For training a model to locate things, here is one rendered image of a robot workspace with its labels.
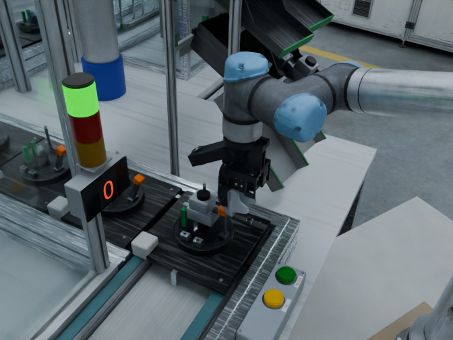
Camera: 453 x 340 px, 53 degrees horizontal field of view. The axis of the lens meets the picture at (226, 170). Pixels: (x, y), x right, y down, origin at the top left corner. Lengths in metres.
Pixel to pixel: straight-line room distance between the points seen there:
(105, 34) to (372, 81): 1.20
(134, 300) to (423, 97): 0.70
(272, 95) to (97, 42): 1.13
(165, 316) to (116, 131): 0.84
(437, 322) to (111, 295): 0.63
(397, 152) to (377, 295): 2.22
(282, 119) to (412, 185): 2.37
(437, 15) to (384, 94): 4.22
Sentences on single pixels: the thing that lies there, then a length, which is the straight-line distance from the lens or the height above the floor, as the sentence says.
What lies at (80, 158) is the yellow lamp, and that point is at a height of 1.28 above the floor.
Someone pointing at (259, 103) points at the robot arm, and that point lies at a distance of 0.75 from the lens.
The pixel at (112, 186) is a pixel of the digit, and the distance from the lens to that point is 0.87.
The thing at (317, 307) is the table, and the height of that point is 0.86.
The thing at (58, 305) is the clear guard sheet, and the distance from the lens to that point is 1.00.
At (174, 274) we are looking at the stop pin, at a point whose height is 0.96.
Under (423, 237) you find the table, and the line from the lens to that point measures 1.37.
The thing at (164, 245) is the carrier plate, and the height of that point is 0.97.
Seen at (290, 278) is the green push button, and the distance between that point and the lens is 1.01.
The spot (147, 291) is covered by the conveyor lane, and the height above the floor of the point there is 0.92.
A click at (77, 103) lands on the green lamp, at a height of 1.39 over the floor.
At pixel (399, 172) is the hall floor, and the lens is 3.13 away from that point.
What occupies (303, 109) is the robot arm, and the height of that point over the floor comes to 1.40.
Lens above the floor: 1.74
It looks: 37 degrees down
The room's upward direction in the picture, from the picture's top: 2 degrees clockwise
